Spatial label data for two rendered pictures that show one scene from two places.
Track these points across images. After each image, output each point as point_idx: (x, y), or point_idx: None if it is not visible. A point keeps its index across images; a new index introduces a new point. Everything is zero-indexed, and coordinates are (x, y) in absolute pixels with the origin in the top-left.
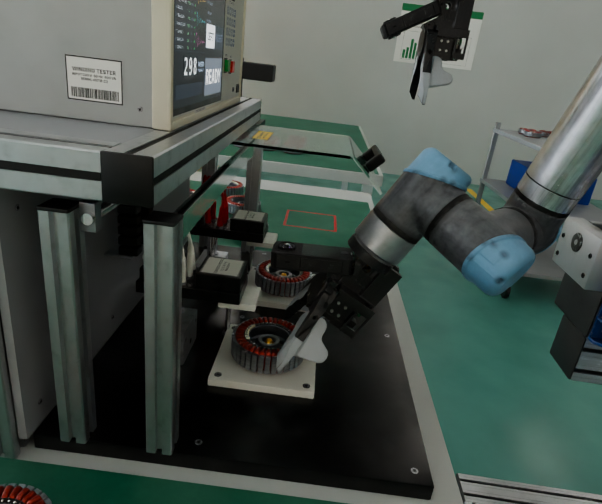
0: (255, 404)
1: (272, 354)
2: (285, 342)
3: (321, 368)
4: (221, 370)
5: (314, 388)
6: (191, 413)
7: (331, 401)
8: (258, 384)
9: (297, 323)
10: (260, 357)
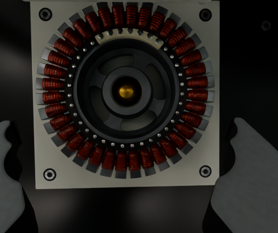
0: (9, 93)
1: (45, 107)
2: None
3: (128, 193)
4: (58, 18)
5: (47, 188)
6: None
7: (44, 212)
8: (33, 91)
9: (0, 191)
10: (36, 81)
